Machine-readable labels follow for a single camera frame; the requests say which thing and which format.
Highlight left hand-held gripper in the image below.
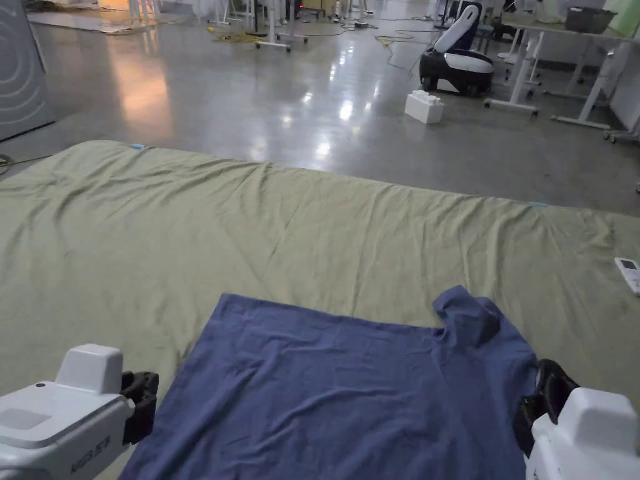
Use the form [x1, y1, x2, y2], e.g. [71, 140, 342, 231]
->
[0, 342, 161, 480]

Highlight white foam block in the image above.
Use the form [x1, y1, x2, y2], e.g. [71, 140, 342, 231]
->
[404, 89, 446, 125]

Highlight yellow floor cable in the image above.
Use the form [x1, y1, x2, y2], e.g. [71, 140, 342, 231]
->
[374, 29, 436, 72]
[207, 24, 281, 49]

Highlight bed with pale green sheet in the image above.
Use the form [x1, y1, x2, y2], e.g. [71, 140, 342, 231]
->
[0, 139, 640, 480]

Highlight white and black robot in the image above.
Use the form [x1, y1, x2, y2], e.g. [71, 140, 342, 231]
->
[419, 2, 496, 96]

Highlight white wheeled desk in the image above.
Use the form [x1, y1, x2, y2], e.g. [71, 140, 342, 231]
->
[252, 0, 309, 53]

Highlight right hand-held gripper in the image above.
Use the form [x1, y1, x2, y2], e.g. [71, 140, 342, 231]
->
[512, 357, 640, 480]

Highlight white remote control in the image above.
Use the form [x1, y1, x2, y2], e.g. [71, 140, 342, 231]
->
[614, 256, 640, 297]

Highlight white table with grey basket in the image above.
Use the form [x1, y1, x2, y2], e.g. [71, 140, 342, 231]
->
[482, 6, 640, 132]

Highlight dark blue shirt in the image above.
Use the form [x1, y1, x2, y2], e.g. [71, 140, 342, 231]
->
[119, 284, 540, 480]

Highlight grey washing machine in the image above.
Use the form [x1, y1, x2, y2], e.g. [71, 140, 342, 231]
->
[0, 0, 56, 143]

